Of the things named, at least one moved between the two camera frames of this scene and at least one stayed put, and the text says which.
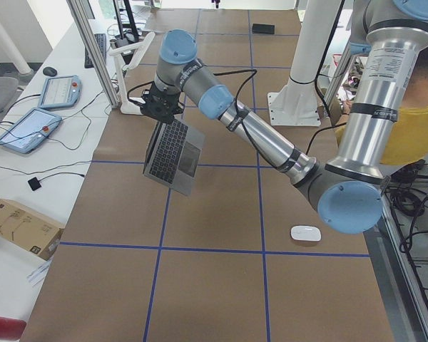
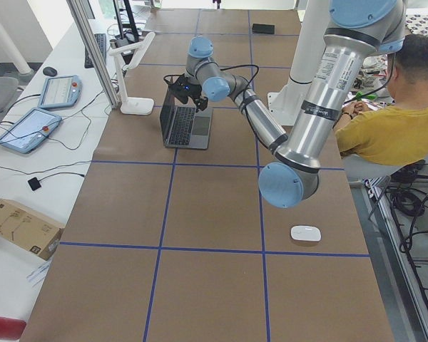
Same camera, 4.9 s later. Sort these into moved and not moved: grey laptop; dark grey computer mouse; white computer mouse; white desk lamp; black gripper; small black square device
Moved: black gripper; grey laptop
Not moved: white desk lamp; white computer mouse; small black square device; dark grey computer mouse
